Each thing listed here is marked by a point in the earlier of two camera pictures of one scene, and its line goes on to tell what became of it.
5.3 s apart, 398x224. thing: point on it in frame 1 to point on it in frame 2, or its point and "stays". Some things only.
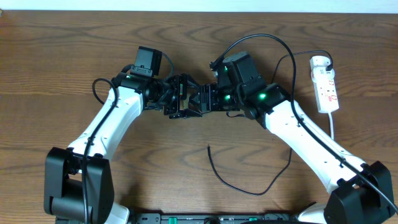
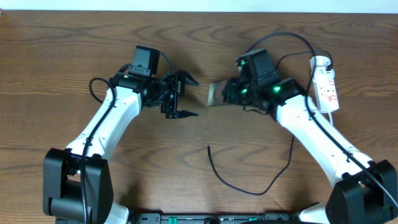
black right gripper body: x=224 y=99 to x=240 y=93
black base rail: x=214 y=218 stays
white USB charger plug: x=322 y=61 stays
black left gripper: x=175 y=95 stays
